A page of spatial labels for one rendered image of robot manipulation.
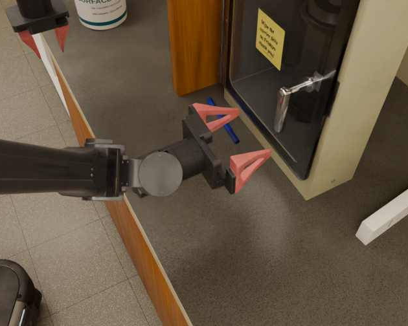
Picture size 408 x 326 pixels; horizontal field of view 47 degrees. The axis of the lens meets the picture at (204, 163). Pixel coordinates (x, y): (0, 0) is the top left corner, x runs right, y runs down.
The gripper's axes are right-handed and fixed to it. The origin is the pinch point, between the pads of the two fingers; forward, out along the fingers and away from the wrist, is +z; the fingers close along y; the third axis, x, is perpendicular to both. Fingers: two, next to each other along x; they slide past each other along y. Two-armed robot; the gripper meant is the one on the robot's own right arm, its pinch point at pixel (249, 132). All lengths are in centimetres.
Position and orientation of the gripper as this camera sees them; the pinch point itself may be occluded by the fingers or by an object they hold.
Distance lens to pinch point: 73.1
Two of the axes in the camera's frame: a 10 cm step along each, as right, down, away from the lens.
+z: 8.9, -3.7, 2.7
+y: -4.6, -6.9, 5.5
